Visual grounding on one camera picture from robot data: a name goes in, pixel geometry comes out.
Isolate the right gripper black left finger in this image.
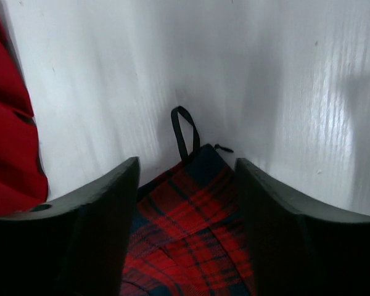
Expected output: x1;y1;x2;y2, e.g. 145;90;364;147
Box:
0;157;140;295

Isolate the red plaid skirt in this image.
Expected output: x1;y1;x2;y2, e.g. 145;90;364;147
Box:
120;106;256;295

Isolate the red dress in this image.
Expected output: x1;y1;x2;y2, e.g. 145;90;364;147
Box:
0;21;48;216

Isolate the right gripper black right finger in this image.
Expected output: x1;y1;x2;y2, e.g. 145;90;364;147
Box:
235;158;370;295

